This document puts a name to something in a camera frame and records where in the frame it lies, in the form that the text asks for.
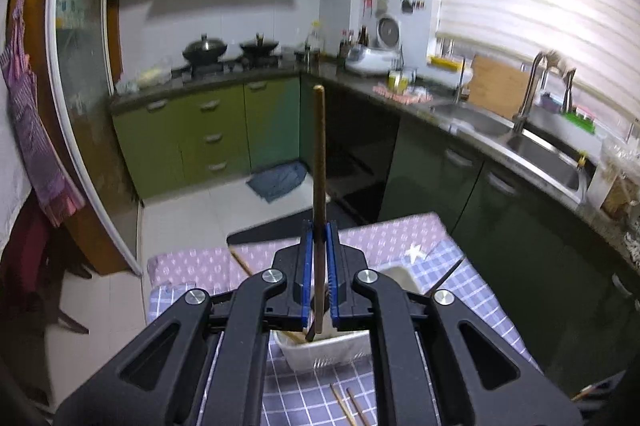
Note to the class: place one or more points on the white rice cooker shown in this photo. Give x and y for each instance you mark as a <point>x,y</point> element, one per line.
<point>365,60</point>

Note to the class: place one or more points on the steel kitchen faucet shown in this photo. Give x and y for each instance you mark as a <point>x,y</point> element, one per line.
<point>551,60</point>

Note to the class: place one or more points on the dark wooden chopstick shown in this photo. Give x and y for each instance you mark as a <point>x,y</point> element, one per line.
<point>297,337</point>

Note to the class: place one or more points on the yellow mug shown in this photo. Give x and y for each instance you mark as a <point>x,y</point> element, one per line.
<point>397,82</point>

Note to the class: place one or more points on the stainless steel sink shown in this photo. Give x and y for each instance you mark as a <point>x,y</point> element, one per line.
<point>547,167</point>

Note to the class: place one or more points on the blue checkered tablecloth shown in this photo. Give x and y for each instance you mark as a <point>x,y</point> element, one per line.
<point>418,243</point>

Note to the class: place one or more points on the reddish wooden chopstick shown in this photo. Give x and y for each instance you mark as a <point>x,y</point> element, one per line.
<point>319,205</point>

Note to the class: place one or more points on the black wok with handle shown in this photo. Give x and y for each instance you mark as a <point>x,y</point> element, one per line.
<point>259,46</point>

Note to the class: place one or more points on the white plastic utensil holder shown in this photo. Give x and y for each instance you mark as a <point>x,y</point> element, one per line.
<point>332,348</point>

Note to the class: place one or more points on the black wok with lid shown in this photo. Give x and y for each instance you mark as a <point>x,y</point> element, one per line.
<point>205,51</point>

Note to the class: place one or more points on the light bamboo chopstick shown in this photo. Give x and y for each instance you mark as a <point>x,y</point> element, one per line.
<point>338,396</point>

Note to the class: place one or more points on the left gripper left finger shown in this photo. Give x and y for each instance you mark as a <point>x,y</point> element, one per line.
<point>291,307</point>

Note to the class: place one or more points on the brown wooden chopstick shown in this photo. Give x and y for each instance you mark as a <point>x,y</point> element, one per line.
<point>360,413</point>

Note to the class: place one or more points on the purple checkered apron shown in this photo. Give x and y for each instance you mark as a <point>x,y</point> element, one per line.
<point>56,192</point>

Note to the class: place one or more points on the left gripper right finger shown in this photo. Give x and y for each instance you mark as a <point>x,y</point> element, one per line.
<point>348,309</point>

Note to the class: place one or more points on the wooden cutting board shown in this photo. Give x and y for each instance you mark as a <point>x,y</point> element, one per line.
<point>497,87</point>

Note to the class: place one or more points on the glass sliding door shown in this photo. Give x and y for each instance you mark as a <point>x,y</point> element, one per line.
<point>81,84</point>

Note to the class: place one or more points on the green lower cabinets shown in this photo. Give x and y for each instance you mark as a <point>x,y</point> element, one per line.
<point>208,132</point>

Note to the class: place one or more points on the light wooden chopstick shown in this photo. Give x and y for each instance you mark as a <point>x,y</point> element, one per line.
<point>238,258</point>

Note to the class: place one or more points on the blue floor mat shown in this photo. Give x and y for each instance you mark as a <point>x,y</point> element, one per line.
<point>274,183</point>

